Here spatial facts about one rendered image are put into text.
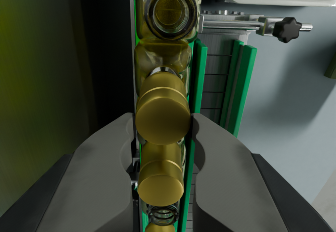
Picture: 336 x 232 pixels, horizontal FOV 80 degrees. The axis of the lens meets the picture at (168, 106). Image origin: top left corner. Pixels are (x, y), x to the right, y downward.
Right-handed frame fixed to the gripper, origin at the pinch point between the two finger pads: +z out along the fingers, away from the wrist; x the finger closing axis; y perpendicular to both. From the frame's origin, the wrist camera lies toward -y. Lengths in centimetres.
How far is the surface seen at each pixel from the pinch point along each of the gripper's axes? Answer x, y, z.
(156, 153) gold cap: -0.5, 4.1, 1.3
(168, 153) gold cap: 0.4, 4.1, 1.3
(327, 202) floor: 157, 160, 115
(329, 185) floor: 150, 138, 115
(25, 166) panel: -11.9, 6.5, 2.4
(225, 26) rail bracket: 8.7, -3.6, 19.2
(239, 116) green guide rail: 13.2, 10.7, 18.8
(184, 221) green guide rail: 5.1, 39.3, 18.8
